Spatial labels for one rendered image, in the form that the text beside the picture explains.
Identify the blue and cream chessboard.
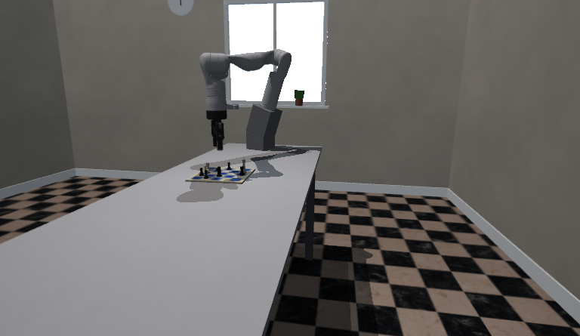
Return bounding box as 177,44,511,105
185,167,255,184

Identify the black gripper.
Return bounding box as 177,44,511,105
206,110,227,151

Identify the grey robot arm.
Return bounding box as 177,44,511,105
199,49,292,111

